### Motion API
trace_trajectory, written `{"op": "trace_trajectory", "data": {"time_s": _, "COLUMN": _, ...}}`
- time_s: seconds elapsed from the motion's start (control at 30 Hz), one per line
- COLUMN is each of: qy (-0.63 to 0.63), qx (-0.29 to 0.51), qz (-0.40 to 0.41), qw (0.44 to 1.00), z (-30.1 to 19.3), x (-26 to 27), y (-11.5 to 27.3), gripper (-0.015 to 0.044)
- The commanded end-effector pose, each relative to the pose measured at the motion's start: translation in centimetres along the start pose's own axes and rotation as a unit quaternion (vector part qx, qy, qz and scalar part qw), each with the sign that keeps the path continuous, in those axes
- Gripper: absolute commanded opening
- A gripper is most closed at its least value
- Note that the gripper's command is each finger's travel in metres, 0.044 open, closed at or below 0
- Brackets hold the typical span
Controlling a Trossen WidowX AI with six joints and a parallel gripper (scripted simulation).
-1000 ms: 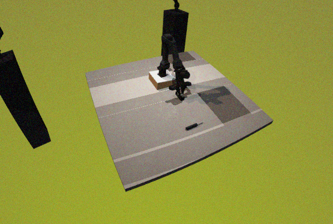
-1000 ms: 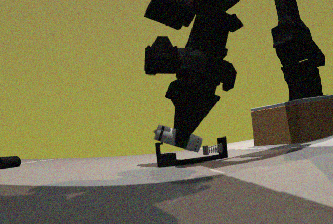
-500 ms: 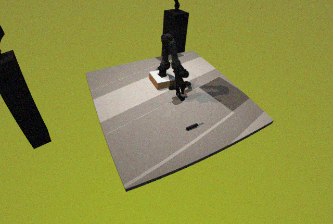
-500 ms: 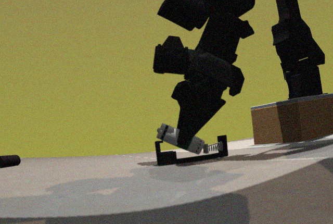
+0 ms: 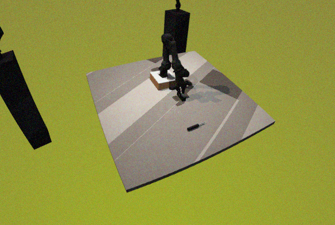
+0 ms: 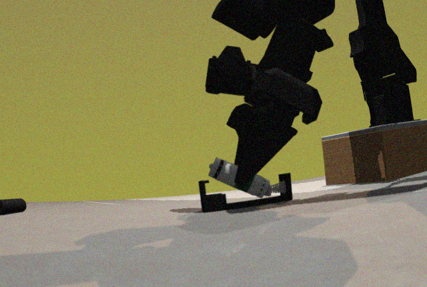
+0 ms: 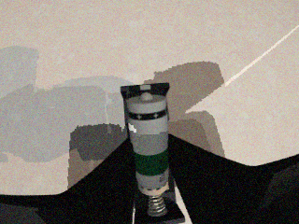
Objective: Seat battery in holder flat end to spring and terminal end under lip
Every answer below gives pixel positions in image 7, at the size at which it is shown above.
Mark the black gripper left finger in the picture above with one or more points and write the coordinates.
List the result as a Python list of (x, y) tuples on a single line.
[(104, 196)]

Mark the grey and white battery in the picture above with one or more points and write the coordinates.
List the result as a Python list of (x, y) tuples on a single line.
[(147, 120)]

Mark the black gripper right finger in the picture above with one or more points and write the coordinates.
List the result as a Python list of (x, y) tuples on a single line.
[(220, 191)]

